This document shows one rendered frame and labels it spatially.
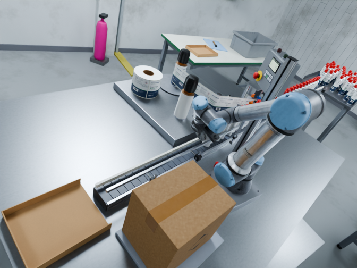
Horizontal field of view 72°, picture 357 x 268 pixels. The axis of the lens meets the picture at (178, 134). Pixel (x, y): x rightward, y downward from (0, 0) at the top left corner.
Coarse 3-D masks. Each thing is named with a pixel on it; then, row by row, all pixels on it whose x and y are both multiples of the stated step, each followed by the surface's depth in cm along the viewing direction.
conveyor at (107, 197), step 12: (240, 132) 171; (192, 144) 146; (216, 144) 152; (168, 156) 132; (192, 156) 138; (144, 168) 122; (168, 168) 126; (120, 180) 112; (144, 180) 116; (108, 192) 106; (120, 192) 107
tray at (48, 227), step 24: (48, 192) 100; (72, 192) 106; (24, 216) 93; (48, 216) 96; (72, 216) 98; (96, 216) 101; (24, 240) 87; (48, 240) 89; (72, 240) 91; (24, 264) 80; (48, 264) 83
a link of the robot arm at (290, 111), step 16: (288, 96) 78; (304, 96) 78; (320, 96) 83; (272, 112) 82; (288, 112) 78; (304, 112) 76; (320, 112) 83; (272, 128) 85; (288, 128) 79; (256, 144) 93; (272, 144) 91; (224, 160) 110; (240, 160) 101; (256, 160) 99; (224, 176) 107; (240, 176) 105
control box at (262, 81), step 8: (272, 48) 129; (272, 56) 126; (280, 56) 122; (264, 64) 132; (280, 64) 119; (296, 64) 119; (264, 72) 131; (272, 72) 125; (296, 72) 122; (256, 80) 138; (264, 80) 130; (272, 80) 124; (288, 80) 124; (264, 88) 130
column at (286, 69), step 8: (288, 56) 116; (288, 64) 117; (280, 72) 120; (288, 72) 118; (280, 80) 121; (272, 88) 125; (280, 88) 125; (264, 96) 129; (272, 96) 126; (256, 120) 136; (248, 128) 141; (256, 128) 142; (248, 136) 143; (240, 144) 150
